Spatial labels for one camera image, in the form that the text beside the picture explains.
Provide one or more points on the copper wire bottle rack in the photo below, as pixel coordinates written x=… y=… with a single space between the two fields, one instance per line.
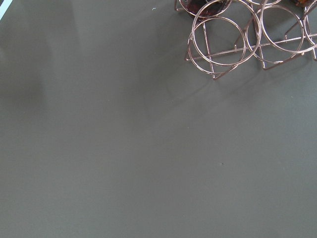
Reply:
x=226 y=34

